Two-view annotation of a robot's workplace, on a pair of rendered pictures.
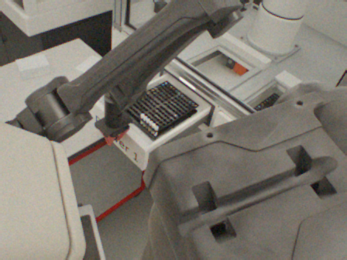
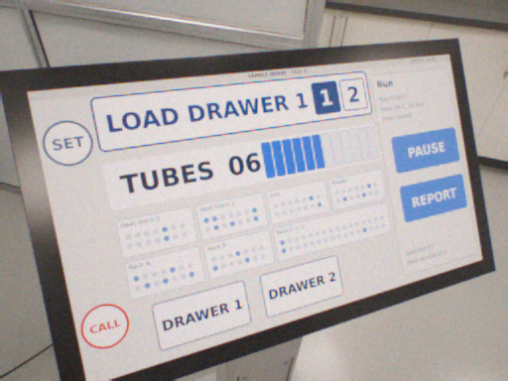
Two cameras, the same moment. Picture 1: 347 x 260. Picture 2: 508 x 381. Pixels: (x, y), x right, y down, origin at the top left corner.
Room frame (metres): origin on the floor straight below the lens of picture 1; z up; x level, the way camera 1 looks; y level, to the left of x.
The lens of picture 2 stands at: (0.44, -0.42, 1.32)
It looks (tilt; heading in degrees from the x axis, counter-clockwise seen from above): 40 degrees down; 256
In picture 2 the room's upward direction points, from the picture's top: 4 degrees clockwise
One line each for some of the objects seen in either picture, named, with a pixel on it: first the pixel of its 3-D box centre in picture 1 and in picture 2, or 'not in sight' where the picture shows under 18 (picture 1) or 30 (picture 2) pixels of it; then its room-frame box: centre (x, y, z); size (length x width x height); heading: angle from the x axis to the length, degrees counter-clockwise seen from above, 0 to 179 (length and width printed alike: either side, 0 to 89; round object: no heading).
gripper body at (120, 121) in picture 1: (114, 117); not in sight; (0.68, 0.18, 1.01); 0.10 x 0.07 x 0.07; 143
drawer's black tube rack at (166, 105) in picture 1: (160, 110); not in sight; (0.89, 0.06, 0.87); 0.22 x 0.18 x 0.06; 143
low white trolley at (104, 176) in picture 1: (69, 148); not in sight; (0.99, 0.49, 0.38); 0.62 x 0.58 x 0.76; 53
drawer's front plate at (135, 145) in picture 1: (118, 133); not in sight; (0.73, 0.18, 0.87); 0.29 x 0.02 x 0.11; 53
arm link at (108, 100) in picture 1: (115, 101); not in sight; (0.68, 0.17, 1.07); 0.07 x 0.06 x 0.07; 144
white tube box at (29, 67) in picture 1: (32, 66); not in sight; (1.09, 0.66, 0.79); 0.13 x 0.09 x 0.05; 129
